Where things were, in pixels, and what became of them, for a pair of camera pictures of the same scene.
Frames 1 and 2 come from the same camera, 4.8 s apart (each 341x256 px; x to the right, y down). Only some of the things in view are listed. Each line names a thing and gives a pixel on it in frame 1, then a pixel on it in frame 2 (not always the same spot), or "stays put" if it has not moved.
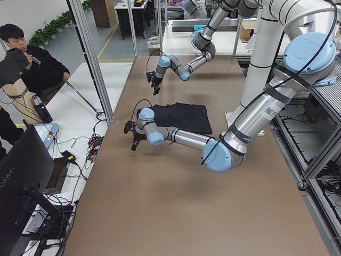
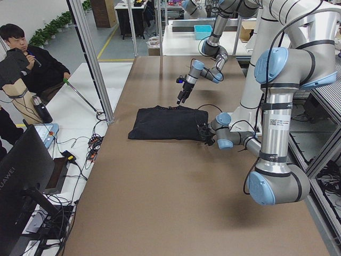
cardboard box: x=246 y=30 stays put
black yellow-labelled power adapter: x=71 y=158 stays put
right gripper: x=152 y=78 -> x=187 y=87
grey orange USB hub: x=95 y=141 stays put
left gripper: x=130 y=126 -> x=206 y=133
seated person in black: x=48 y=71 stays put
